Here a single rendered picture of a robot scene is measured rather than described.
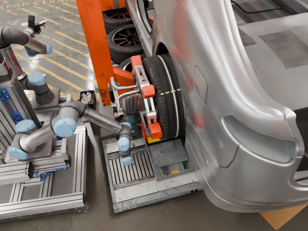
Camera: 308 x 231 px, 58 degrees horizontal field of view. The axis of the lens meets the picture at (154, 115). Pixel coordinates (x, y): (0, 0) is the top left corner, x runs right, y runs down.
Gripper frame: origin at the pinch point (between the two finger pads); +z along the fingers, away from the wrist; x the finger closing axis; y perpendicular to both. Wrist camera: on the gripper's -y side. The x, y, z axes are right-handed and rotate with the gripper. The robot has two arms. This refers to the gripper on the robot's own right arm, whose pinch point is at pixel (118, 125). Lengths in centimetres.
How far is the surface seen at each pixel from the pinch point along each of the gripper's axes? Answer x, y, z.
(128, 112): -8.3, 15.3, -3.8
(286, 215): -121, -82, -69
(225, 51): -49, 86, -49
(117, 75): -8, 0, 58
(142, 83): -21.8, 29.1, 7.2
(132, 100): -12.9, 21.5, 1.0
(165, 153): -37, -60, 7
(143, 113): -23.3, -21.0, 25.9
